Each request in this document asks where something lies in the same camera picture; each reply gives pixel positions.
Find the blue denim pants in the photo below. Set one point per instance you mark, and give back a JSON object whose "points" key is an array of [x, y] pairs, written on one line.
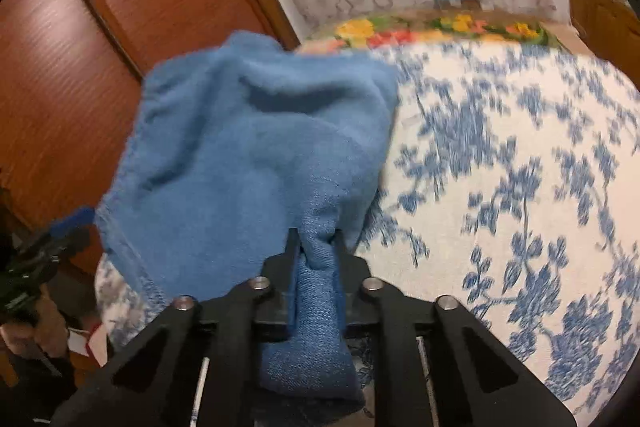
{"points": [[240, 157]]}

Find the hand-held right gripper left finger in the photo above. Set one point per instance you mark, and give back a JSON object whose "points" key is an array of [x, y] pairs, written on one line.
{"points": [[280, 277]]}

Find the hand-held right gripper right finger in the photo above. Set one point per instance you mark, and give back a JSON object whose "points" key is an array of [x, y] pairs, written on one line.
{"points": [[350, 277]]}

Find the brown wooden door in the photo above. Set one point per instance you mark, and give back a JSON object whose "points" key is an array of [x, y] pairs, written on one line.
{"points": [[125, 32]]}

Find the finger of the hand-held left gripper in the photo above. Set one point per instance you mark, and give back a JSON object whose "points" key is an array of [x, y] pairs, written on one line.
{"points": [[72, 223]]}

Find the colourful floral blanket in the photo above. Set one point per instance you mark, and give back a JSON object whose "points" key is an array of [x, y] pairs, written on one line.
{"points": [[365, 32]]}

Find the person's left hand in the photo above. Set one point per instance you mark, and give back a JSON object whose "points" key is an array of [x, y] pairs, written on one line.
{"points": [[40, 327]]}

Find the white blue floral quilt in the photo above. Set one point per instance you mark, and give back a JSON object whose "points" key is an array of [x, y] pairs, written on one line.
{"points": [[500, 157]]}

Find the brown wooden sideboard cabinet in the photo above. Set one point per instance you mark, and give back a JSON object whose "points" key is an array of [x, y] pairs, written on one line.
{"points": [[595, 12]]}

